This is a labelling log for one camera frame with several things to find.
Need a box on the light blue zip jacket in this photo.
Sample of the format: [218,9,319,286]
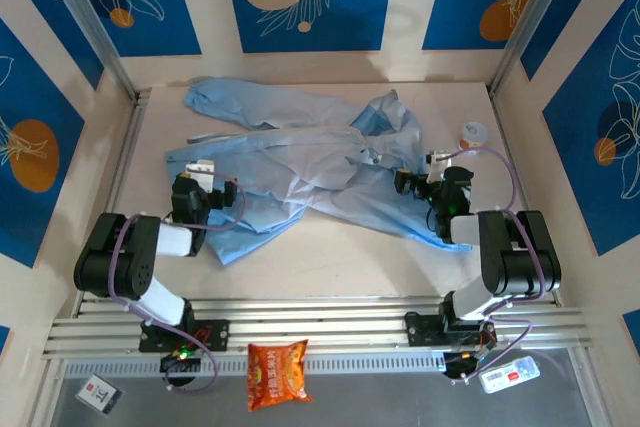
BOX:
[164,77,474,267]

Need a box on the white lidded cup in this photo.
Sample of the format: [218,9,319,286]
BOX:
[458,121,492,154]

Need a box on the black controller board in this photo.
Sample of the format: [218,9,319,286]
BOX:
[159,351,202,374]
[443,351,484,381]

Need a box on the white label tag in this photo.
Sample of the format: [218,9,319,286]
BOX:
[478,354,542,393]

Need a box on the orange snack bag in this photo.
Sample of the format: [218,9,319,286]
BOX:
[247,339,314,413]

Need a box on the grey metal plate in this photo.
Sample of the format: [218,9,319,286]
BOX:
[49,361,596,427]

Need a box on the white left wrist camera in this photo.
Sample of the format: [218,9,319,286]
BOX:
[185,158,217,191]

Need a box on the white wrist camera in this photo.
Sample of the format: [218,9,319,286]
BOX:
[426,149,455,182]
[185,158,217,191]

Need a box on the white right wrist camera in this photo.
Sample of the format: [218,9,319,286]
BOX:
[426,149,455,182]

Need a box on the purple cable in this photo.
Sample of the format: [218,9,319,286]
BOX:
[107,171,247,393]
[447,146,547,384]

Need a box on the aluminium side rail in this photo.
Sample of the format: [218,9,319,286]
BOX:
[82,89,151,298]
[487,91,561,306]

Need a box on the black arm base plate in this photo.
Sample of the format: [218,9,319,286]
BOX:
[403,311,499,351]
[138,319,231,354]

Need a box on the aluminium slotted rail bed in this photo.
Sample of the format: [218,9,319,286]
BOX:
[42,296,596,361]

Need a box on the aluminium corner post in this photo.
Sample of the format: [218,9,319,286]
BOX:
[489,0,584,96]
[37,0,139,101]

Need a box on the grey slotted cable duct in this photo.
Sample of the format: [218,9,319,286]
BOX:
[62,352,451,379]

